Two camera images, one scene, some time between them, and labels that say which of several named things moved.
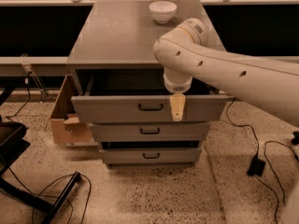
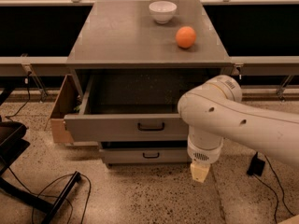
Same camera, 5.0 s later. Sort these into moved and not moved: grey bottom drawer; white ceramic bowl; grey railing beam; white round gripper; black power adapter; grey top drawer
Moved: white round gripper; grey top drawer
Not moved: white ceramic bowl; grey bottom drawer; black power adapter; grey railing beam
